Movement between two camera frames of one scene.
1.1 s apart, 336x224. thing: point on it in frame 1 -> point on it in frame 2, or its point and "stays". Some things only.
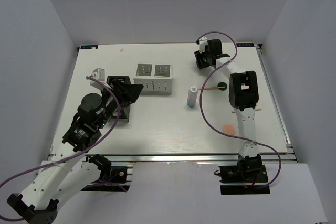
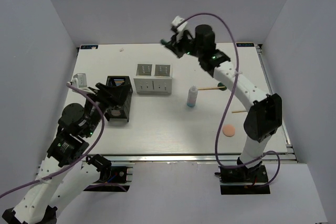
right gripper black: (199, 56) -> (175, 46)
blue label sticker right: (245, 44) stays
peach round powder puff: (229, 129) stays
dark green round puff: (222, 84) stays
